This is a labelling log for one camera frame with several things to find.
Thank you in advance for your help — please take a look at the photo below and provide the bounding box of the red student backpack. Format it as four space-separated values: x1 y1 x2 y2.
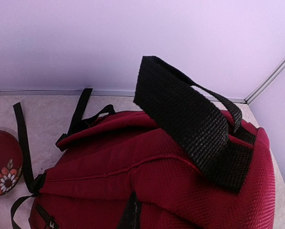
13 56 275 229

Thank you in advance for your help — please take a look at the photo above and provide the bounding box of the red floral round tin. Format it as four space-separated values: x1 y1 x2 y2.
0 130 23 196

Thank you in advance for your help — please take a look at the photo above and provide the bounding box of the right aluminium corner post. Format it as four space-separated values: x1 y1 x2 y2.
244 45 285 104

